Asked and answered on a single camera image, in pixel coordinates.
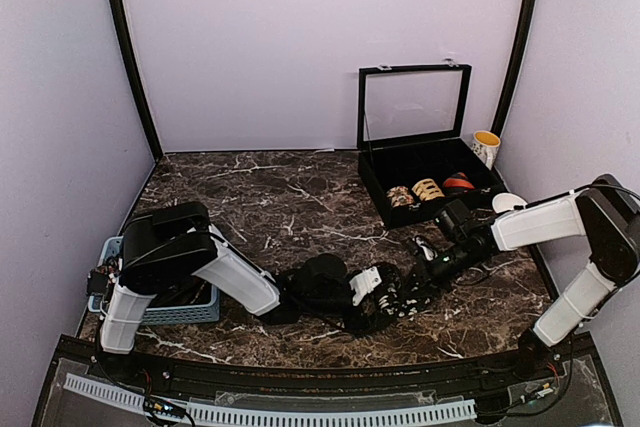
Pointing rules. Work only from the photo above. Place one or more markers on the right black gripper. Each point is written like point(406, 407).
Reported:
point(427, 275)

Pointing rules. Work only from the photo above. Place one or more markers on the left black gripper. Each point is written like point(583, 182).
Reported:
point(368, 325)

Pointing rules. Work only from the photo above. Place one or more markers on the black white patterned tie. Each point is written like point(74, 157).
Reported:
point(412, 301)

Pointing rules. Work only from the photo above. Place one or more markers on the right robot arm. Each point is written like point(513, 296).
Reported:
point(602, 217)

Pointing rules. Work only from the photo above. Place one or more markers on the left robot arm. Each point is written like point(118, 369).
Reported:
point(164, 248)

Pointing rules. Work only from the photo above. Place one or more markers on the brown floral rolled tie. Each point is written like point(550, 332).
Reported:
point(400, 196)

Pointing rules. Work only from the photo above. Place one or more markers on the tan striped rolled tie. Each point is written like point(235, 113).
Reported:
point(427, 190)

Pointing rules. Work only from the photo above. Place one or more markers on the red black rolled tie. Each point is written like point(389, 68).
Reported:
point(458, 181)

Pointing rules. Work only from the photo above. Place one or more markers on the orange white bowl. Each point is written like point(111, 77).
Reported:
point(504, 202)

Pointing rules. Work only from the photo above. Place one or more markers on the white yellow mug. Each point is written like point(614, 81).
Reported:
point(485, 145)

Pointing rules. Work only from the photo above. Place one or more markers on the black glass-lid tie box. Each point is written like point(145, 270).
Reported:
point(409, 123)

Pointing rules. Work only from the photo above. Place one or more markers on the light blue plastic basket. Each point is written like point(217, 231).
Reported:
point(161, 315)

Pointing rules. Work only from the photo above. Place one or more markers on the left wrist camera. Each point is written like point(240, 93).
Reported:
point(322, 276)

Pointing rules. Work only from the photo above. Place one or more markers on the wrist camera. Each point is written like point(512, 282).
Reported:
point(455, 221)
point(322, 276)

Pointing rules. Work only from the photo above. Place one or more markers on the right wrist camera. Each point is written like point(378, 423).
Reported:
point(455, 221)

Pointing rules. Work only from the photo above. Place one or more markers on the black front rail base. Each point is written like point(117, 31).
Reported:
point(178, 370)

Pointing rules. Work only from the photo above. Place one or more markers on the white slotted cable duct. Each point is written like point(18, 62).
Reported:
point(239, 409)

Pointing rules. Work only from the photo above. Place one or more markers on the right black frame post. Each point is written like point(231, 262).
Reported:
point(514, 65)

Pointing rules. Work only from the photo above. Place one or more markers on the black frame post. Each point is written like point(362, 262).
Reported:
point(126, 47)
point(514, 65)

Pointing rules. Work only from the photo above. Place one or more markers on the left black frame post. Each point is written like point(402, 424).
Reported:
point(126, 47)

